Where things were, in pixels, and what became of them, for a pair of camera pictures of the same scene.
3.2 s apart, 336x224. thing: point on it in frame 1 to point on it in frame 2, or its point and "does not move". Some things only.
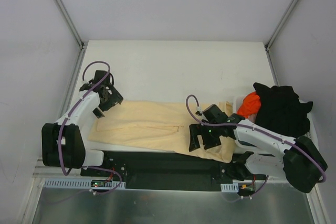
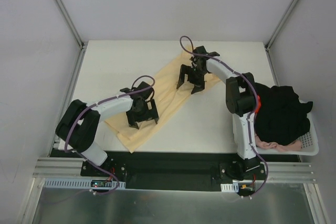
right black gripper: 206,138 to 194,76
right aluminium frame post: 290,8 does not move
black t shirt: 281,110 does not move
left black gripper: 111,100 to 144,115
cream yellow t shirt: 154,126 to 170,101
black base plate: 150,170 does not move
